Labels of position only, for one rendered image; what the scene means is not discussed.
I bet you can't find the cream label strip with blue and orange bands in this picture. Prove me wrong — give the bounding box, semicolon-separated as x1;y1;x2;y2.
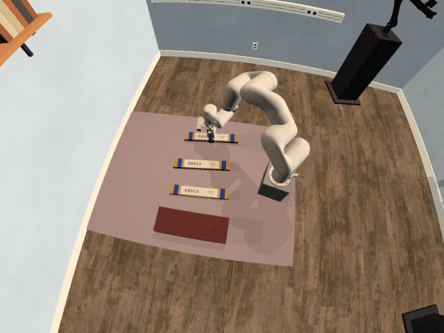
173;158;230;171
185;132;239;144
169;184;230;200

